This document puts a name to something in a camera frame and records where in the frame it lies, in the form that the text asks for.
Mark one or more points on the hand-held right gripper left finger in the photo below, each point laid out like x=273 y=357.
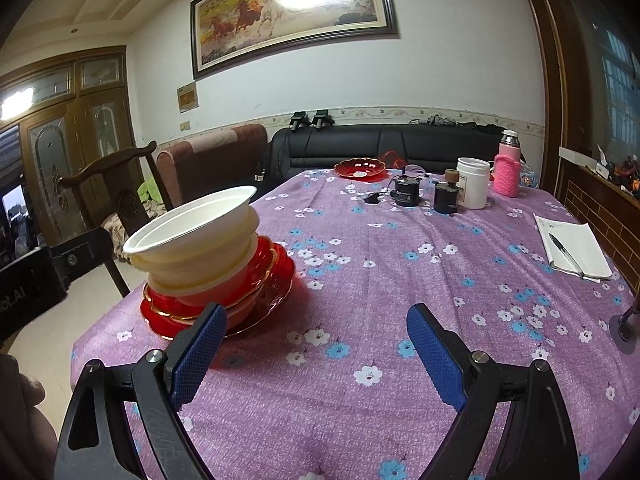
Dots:
x=197 y=355

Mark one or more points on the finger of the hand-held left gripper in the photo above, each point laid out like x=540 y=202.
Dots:
x=80 y=257

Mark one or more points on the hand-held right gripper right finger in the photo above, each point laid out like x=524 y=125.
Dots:
x=435 y=355

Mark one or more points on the red plate with white sticker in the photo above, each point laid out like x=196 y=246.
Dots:
x=162 y=302

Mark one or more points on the large white paper bowl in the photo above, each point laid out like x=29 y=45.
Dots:
x=235 y=300

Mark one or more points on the medium white paper bowl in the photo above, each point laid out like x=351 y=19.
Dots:
x=200 y=277

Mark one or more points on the large red gold-print plate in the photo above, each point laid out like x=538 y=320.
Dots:
x=285 y=272

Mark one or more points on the beige ribbed bowl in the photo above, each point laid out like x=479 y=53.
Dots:
x=235 y=237

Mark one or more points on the small white paper bowl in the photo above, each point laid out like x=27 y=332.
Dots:
x=200 y=215

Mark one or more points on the person's left hand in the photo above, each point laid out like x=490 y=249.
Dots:
x=25 y=425

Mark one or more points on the floral patterned cushion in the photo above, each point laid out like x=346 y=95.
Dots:
x=112 y=227

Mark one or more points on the dark wooden chair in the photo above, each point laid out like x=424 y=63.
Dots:
x=125 y=205

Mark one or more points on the green cloth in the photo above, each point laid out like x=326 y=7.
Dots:
x=147 y=191

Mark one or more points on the purple floral tablecloth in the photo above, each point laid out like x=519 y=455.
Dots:
x=375 y=270

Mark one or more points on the wooden glass panel door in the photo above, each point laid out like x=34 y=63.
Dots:
x=50 y=125

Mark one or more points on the black device with cork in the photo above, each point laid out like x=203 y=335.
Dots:
x=445 y=200

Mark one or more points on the brown armchair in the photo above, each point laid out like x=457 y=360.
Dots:
x=210 y=160

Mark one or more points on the black cylindrical motor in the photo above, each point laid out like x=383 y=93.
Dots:
x=406 y=192

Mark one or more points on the black pen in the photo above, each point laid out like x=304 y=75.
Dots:
x=562 y=250

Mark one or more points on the small black adapter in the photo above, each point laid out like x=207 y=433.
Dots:
x=372 y=198

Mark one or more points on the white plastic jar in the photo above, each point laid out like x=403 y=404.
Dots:
x=472 y=185

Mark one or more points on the white notebook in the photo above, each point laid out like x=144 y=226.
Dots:
x=580 y=245

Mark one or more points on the grey suction cup stand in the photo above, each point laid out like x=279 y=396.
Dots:
x=622 y=332

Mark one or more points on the bottle in pink knitted sleeve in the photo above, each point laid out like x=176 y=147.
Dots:
x=507 y=175

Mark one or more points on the small red plate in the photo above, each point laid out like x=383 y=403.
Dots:
x=360 y=169

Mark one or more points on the clear plastic bottle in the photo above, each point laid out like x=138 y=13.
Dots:
x=529 y=176

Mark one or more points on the black leather sofa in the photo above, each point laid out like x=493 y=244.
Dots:
x=325 y=150

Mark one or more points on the white cardboard box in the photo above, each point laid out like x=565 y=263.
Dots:
x=575 y=156

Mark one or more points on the black clip device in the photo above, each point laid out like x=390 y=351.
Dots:
x=321 y=119
x=298 y=121

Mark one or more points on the framed horse painting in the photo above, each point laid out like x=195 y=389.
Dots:
x=280 y=10

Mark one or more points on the wall switch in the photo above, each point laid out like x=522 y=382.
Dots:
x=185 y=125

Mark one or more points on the yellow wall plaque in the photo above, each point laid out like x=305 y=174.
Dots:
x=187 y=96

